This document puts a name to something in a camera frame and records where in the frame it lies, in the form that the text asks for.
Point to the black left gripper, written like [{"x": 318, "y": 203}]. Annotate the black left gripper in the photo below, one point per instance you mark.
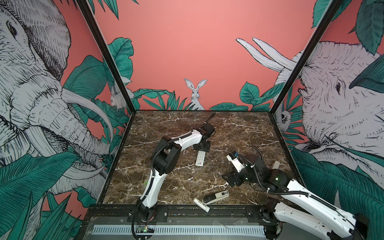
[{"x": 207, "y": 148}]

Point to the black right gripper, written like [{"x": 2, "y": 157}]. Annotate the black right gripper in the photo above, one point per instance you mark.
[{"x": 231, "y": 175}]

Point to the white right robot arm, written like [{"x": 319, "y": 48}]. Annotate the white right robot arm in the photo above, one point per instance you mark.
[{"x": 292, "y": 203}]

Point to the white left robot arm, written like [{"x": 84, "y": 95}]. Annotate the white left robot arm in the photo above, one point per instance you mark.
[{"x": 163, "y": 161}]

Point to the grey black remote control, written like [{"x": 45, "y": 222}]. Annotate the grey black remote control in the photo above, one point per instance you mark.
[{"x": 215, "y": 197}]

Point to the small white remote control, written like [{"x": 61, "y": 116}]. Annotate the small white remote control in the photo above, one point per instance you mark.
[{"x": 201, "y": 205}]

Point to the beige masking tape roll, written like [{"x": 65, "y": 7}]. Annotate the beige masking tape roll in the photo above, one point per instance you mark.
[{"x": 276, "y": 165}]

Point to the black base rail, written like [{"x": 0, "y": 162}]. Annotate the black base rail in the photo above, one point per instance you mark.
[{"x": 165, "y": 213}]

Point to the white perforated cable duct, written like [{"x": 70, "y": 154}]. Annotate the white perforated cable duct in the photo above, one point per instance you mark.
[{"x": 182, "y": 230}]

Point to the black enclosure corner post left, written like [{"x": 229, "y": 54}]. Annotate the black enclosure corner post left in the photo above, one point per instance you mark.
[{"x": 88, "y": 15}]

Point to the black enclosure corner post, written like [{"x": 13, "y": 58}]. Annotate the black enclosure corner post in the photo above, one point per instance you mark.
[
  {"x": 88, "y": 15},
  {"x": 325, "y": 20}
]

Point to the black enclosure corner post right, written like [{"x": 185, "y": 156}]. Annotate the black enclosure corner post right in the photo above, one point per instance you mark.
[{"x": 325, "y": 20}]

